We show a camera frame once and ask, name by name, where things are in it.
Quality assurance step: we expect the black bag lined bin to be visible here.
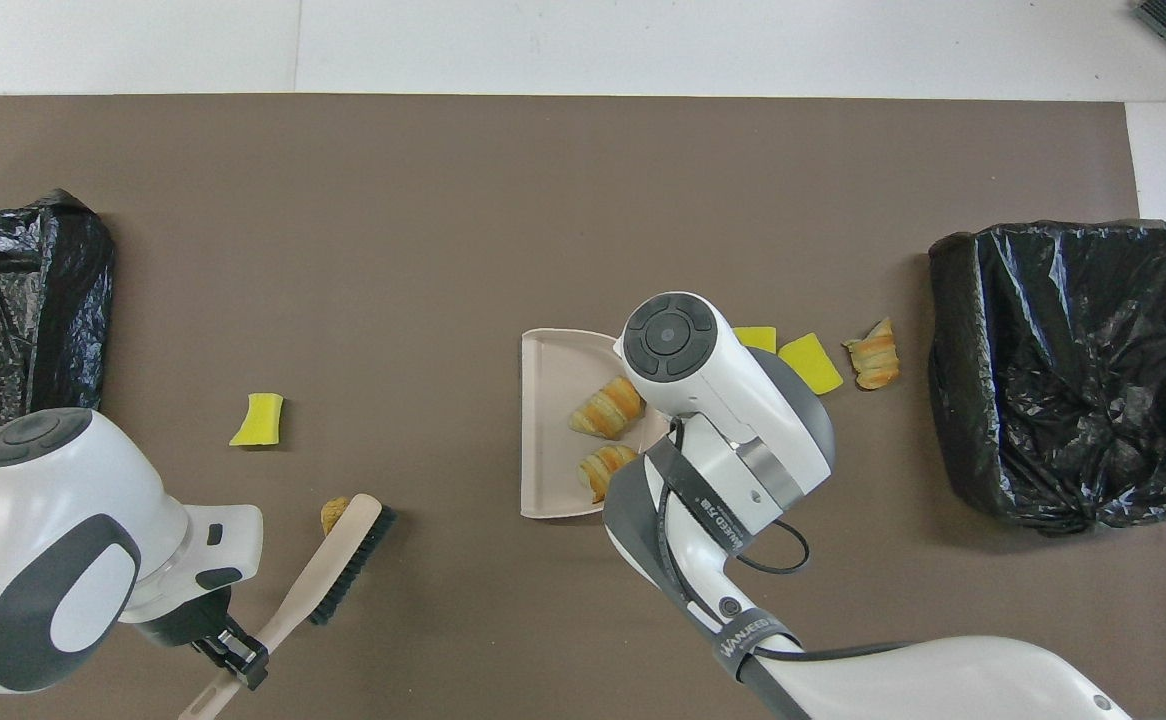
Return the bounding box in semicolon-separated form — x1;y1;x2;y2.
0;188;116;486
928;220;1166;534

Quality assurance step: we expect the orange striped croissant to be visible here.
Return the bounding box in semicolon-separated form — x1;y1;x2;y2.
569;376;646;441

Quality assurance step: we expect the brown table mat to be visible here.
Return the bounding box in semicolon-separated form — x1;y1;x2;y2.
0;95;1166;720

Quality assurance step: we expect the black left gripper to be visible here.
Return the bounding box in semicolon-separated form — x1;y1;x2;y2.
127;587;271;692

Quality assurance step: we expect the beige plastic dustpan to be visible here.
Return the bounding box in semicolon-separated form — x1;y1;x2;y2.
520;329;674;519

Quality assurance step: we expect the beige hand brush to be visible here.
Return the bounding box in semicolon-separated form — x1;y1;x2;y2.
179;493;398;720

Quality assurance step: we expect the small yellow sponge piece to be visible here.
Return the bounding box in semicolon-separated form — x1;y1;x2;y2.
229;393;285;447

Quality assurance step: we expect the yellow wedge sponge piece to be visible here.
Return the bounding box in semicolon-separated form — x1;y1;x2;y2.
777;333;844;396

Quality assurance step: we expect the pale striped croissant piece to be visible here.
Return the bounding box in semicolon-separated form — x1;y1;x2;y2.
842;318;900;391

